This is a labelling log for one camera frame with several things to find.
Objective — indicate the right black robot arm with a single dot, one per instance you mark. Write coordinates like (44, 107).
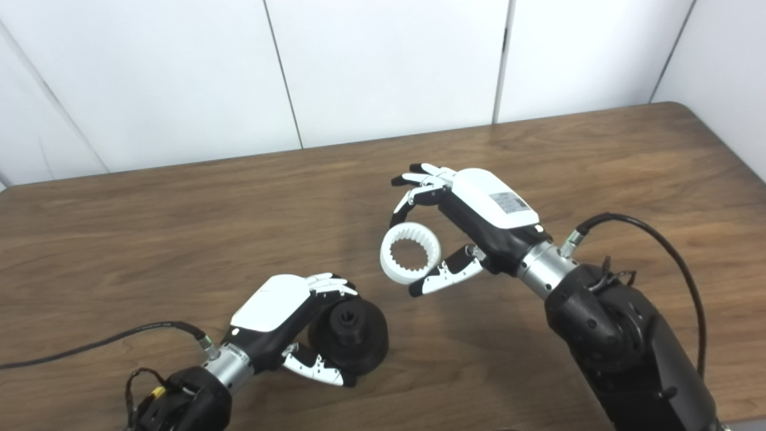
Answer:
(628, 359)

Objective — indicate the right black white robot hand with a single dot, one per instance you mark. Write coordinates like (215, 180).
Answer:
(491, 203)

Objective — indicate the round black plastic part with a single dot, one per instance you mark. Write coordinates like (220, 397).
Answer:
(365, 347)

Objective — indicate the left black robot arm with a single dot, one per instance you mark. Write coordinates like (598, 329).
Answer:
(191, 401)

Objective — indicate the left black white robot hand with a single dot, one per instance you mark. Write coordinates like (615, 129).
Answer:
(269, 305)

